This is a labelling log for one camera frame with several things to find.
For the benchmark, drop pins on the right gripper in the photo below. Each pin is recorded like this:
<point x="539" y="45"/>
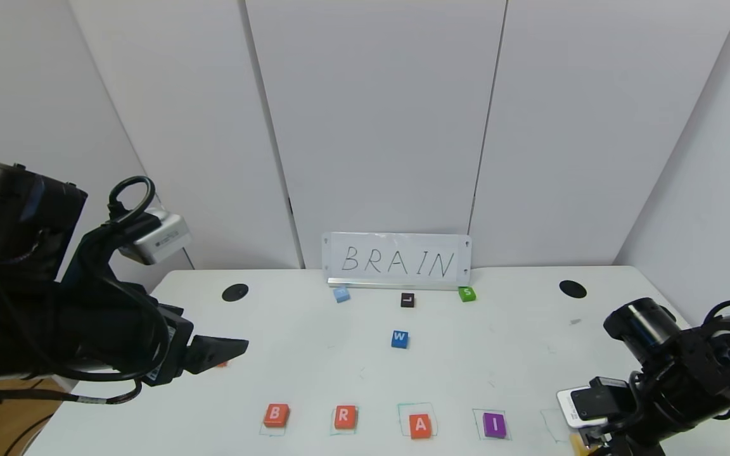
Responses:
<point x="593" y="435"/>

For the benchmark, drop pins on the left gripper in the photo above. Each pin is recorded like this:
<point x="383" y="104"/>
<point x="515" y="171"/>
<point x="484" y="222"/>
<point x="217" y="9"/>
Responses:
<point x="175" y="346"/>

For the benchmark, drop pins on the yellow block letter N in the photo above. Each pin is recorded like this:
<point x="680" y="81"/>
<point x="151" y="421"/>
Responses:
<point x="579" y="443"/>

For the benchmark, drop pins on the orange block letter R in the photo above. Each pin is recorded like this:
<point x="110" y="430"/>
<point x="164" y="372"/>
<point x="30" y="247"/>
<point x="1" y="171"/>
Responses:
<point x="345" y="417"/>

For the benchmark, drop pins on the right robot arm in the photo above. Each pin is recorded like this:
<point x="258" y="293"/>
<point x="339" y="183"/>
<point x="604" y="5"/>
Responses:
<point x="707" y="361"/>

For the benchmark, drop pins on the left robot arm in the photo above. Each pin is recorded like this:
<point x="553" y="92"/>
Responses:
<point x="16" y="209"/>

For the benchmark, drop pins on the orange block letter B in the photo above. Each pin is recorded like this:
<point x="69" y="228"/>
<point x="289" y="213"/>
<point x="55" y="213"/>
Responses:
<point x="275" y="415"/>

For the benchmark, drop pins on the purple block letter I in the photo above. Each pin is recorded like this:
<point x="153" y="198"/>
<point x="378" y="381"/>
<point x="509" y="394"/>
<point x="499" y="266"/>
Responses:
<point x="494" y="424"/>

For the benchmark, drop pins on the light blue letter block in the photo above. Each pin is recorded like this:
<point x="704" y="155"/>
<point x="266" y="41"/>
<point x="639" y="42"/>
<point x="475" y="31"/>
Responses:
<point x="341" y="294"/>

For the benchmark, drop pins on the blue block letter W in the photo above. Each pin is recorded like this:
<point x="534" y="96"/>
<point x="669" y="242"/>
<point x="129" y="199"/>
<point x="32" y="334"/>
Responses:
<point x="399" y="339"/>

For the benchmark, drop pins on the green block letter S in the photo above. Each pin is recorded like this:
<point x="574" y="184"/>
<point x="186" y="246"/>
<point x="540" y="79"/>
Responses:
<point x="466" y="293"/>

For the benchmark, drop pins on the black block letter L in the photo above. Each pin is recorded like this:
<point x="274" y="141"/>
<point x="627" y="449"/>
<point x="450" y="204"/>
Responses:
<point x="407" y="299"/>

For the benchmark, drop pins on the white sign reading BRAIN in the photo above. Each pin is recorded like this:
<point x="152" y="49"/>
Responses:
<point x="397" y="261"/>

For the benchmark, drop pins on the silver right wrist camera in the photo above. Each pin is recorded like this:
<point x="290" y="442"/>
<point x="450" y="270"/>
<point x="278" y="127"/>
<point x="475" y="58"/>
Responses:
<point x="587" y="405"/>

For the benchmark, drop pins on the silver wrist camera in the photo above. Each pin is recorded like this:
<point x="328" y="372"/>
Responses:
<point x="587" y="405"/>
<point x="159" y="239"/>

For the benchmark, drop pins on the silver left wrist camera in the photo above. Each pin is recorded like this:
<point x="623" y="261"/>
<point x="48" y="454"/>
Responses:
<point x="159" y="239"/>

